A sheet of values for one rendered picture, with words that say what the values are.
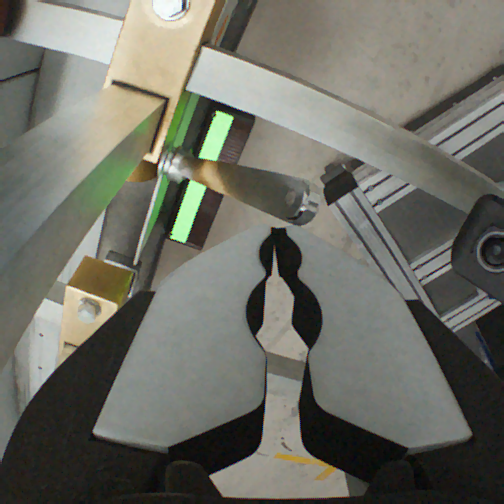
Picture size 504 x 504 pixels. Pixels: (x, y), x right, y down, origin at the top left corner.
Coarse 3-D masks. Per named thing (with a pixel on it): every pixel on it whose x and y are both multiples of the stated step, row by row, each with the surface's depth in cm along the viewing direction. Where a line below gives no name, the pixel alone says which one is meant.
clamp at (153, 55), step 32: (192, 0) 20; (224, 0) 23; (128, 32) 21; (160, 32) 21; (192, 32) 21; (128, 64) 22; (160, 64) 22; (192, 64) 23; (160, 96) 23; (160, 128) 24; (160, 160) 28
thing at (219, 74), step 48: (48, 0) 22; (96, 48) 23; (240, 96) 24; (288, 96) 24; (336, 96) 26; (336, 144) 26; (384, 144) 26; (432, 144) 28; (432, 192) 27; (480, 192) 27
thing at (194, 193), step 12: (216, 120) 41; (228, 120) 41; (216, 132) 41; (204, 144) 42; (216, 144) 42; (204, 156) 43; (216, 156) 43; (192, 192) 45; (192, 204) 46; (180, 216) 47; (192, 216) 47; (180, 228) 47; (180, 240) 48
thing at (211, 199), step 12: (240, 120) 41; (240, 132) 41; (228, 144) 42; (240, 144) 42; (228, 156) 43; (216, 192) 45; (204, 204) 46; (216, 204) 46; (204, 216) 47; (192, 228) 47; (204, 228) 47; (192, 240) 48
